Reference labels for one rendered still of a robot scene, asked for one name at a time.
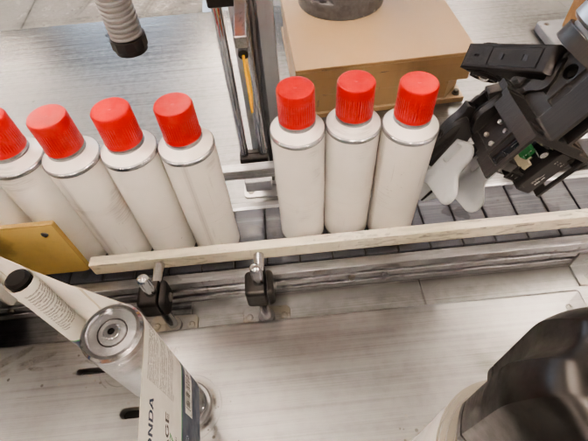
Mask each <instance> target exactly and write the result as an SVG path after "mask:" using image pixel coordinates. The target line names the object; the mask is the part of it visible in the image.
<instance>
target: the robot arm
mask: <svg viewBox="0 0 588 441"><path fill-rule="evenodd" d="M382 3H383V0H298V4H299V6H300V7H301V9H302V10H303V11H305V12H306V13H308V14H309V15H311V16H314V17H315V18H321V19H325V20H332V21H347V20H355V19H358V18H364V17H366V16H368V15H370V14H372V13H374V12H376V11H377V10H378V9H379V8H380V7H381V6H382ZM576 18H577V20H575V19H571V20H570V21H569V22H568V23H567V24H566V25H565V26H564V27H563V28H562V29H561V30H560V31H559V32H558V33H557V34H556V35H557V37H558V39H559V40H560V42H561V43H562V44H563V45H535V44H498V43H491V42H486V43H484V44H479V43H471V44H470V45H469V47H468V50H467V52H466V54H465V57H464V59H463V62H462V64H461V66H460V67H461V68H464V69H465V70H466V71H467V72H469V73H470V75H471V76H472V77H473V78H475V79H478V80H480V81H484V82H489V83H496V84H492V85H488V86H485V90H483V91H482V92H481V93H480V94H477V95H476V96H475V97H473V98H472V99H471V100H470V101H464V103H463V104H462V106H461V107H460V108H459V109H458V110H457V111H455V112H454V113H453V114H452V115H450V116H449V117H448V118H447V119H446V120H445V121H444V122H443V123H442V124H441V125H440V129H439V132H438V135H437V140H436V142H435V145H434V149H433V152H432V154H431V158H430V163H429V166H428V169H427V172H426V175H425V179H424V182H423V187H422V190H421V193H420V196H419V199H418V200H421V201H427V200H432V199H435V198H438V199H439V201H440V202H441V203H442V204H444V205H449V204H451V203H452V202H453V201H454V200H456V201H457V202H458V203H459V204H460V205H461V206H462V207H463V208H464V209H465V210H466V211H467V212H469V213H473V212H476V211H478V210H479V209H480V208H481V207H482V206H483V204H484V200H485V185H486V183H487V181H488V180H489V179H490V178H492V177H493V176H494V175H495V174H496V173H497V172H498V173H499V174H502V175H504V176H503V178H505V179H509V180H512V181H513V183H514V186H515V188H516V189H517V190H520V191H522V192H525V193H530V192H532V191H534V193H535V196H536V197H540V196H541V195H542V194H544V193H546V192H547V191H548V190H549V189H550V188H552V187H553V186H555V185H557V184H558V183H559V182H561V181H562V180H564V179H566V178H567V177H568V176H570V175H571V174H572V173H573V172H575V171H576V170H578V169H579V168H581V167H582V166H583V165H585V164H587V163H588V156H587V155H586V154H585V152H584V150H583V149H582V147H581V146H580V144H579V143H578V140H579V139H580V138H581V137H583V136H584V135H585V134H587V133H588V0H585V1H584V2H583V3H582V4H581V5H580V6H579V7H578V8H577V9H576ZM497 81H498V82H499V83H497ZM470 137H471V138H472V140H473V142H474V144H471V143H468V142H467V141H468V140H469V138H470ZM567 165H570V167H571V168H570V169H569V170H567V171H566V172H564V173H563V174H561V175H560V176H559V177H557V178H555V179H554V180H553V181H551V182H550V183H548V184H547V185H545V183H544V182H545V181H546V180H548V179H550V178H551V177H552V176H554V175H555V174H556V173H558V172H560V171H561V170H562V169H563V168H564V167H566V166H567Z"/></svg>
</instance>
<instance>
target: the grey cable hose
mask: <svg viewBox="0 0 588 441"><path fill-rule="evenodd" d="M94 2H95V4H96V7H97V9H98V11H99V13H100V15H101V19H102V21H103V23H104V24H105V28H106V30H107V32H108V39H109V43H110V44H111V47H112V49H113V51H114V52H115V53H116V54H117V55H118V56H119V57H121V58H125V59H130V58H135V57H138V56H140V55H142V54H143V53H145V52H146V51H147V49H148V39H147V37H146V34H145V31H144V28H142V27H141V25H140V22H139V19H138V17H137V13H136V9H135V7H134V4H133V2H132V0H94Z"/></svg>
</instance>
